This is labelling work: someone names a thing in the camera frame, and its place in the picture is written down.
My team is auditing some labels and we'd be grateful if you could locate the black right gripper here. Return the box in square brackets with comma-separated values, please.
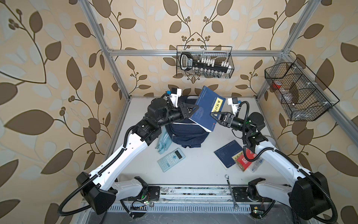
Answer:
[210, 112, 251, 136]

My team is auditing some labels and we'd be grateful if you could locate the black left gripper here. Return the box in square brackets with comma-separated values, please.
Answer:
[154, 103, 197, 129]

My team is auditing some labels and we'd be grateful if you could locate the navy blue school backpack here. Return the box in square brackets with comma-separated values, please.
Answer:
[164, 96, 211, 148]

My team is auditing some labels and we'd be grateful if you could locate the blue cover book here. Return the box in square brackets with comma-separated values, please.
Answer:
[189, 86, 226, 132]

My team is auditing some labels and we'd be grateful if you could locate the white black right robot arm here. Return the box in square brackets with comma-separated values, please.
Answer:
[210, 101, 338, 224]

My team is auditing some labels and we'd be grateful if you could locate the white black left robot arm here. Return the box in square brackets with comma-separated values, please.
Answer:
[57, 95, 213, 217]

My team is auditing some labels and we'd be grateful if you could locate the light blue pencil case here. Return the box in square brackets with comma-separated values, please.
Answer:
[156, 129, 172, 154]

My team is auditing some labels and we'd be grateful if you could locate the blue book on table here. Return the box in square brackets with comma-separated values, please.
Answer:
[214, 140, 243, 169]

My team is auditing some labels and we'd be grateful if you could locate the red book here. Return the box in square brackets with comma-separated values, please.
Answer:
[235, 149, 257, 172]

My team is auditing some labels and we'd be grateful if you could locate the light blue calculator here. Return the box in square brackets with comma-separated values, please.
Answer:
[157, 148, 186, 173]

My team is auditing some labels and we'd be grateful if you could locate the clear plastic box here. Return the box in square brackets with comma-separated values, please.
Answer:
[249, 158, 264, 173]

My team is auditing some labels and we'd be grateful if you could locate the red cap clear bottle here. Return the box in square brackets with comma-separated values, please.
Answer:
[271, 80, 291, 98]

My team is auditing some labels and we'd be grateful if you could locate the silver combination wrench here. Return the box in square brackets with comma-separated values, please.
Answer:
[225, 174, 240, 211]

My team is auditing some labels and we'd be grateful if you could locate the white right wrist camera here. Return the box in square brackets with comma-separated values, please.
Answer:
[227, 98, 241, 117]

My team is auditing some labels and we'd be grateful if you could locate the socket set black rail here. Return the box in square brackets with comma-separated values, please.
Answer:
[176, 51, 235, 75]

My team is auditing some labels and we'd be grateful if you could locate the black wire basket back wall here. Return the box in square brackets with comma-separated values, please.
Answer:
[176, 45, 235, 79]

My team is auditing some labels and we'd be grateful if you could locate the black wire basket wall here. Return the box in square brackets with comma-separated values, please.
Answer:
[264, 58, 340, 121]
[176, 45, 235, 79]

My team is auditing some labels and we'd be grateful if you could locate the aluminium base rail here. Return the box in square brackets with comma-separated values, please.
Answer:
[81, 183, 308, 213]

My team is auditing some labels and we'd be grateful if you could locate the black wire basket right wall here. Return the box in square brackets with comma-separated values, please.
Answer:
[264, 58, 340, 121]

